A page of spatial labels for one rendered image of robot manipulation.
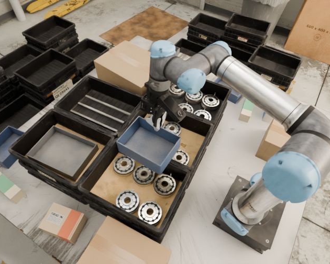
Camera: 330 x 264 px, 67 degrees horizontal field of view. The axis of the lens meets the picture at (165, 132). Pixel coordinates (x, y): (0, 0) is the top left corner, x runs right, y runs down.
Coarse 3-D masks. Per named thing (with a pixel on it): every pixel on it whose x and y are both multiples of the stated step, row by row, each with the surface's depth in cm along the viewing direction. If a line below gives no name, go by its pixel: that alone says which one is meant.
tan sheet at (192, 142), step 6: (186, 132) 135; (192, 132) 135; (186, 138) 132; (192, 138) 132; (198, 138) 133; (204, 138) 133; (180, 144) 130; (186, 144) 130; (192, 144) 130; (198, 144) 130; (186, 150) 128; (192, 150) 128; (198, 150) 128; (192, 156) 126
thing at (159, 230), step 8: (112, 144) 117; (104, 152) 114; (184, 168) 110; (88, 176) 107; (80, 184) 104; (184, 184) 106; (88, 192) 102; (96, 200) 102; (104, 200) 100; (176, 200) 101; (112, 208) 100; (120, 208) 98; (128, 216) 97; (136, 216) 97; (168, 216) 97; (144, 224) 95; (160, 232) 95
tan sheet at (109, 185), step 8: (112, 168) 120; (104, 176) 118; (112, 176) 118; (128, 176) 118; (144, 176) 118; (96, 184) 115; (104, 184) 115; (112, 184) 115; (120, 184) 115; (128, 184) 116; (136, 184) 116; (152, 184) 116; (176, 184) 116; (96, 192) 113; (104, 192) 113; (112, 192) 113; (136, 192) 113; (144, 192) 113; (152, 192) 114; (176, 192) 114; (112, 200) 111; (128, 200) 111; (144, 200) 111; (152, 200) 111; (160, 200) 111; (168, 200) 112; (168, 208) 109; (160, 224) 105
